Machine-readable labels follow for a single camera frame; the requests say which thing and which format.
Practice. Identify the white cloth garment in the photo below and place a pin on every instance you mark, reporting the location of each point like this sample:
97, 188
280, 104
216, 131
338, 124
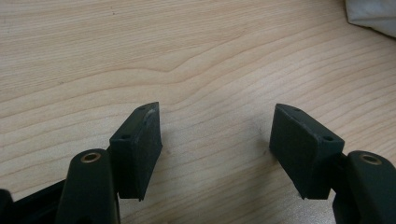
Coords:
373, 14

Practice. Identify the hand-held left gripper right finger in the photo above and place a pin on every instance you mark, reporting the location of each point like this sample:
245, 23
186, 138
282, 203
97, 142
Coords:
299, 152

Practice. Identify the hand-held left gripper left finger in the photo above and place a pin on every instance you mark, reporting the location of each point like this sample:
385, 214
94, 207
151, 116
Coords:
137, 155

